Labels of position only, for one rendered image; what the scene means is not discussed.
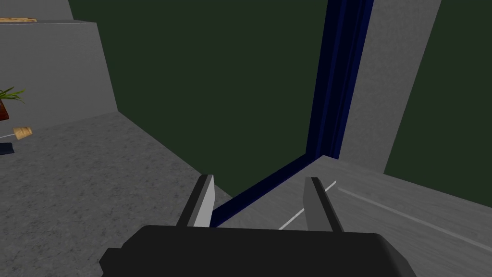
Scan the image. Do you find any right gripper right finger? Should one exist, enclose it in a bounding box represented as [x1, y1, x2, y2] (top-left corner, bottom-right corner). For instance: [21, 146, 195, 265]
[303, 176, 344, 233]

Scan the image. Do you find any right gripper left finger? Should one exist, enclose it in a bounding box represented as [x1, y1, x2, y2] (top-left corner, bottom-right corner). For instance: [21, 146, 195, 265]
[176, 174, 215, 228]

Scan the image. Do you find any tan cork-shaped object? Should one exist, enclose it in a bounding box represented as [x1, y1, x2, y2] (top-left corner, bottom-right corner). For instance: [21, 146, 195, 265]
[13, 126, 33, 140]

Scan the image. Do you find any potted green plant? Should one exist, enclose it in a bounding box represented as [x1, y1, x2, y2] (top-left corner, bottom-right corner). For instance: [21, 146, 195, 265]
[0, 87, 27, 122]

